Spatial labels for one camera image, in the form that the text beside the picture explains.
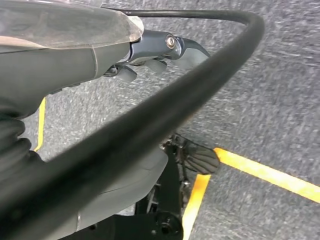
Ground grey black robot leg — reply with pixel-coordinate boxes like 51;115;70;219
45;142;184;240

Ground black robot foot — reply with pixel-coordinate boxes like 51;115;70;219
159;134;220;176

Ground yellow floor tape outline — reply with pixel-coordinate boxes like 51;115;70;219
33;97;320;240

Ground thick black cable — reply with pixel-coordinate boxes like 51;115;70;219
0;9;265;240

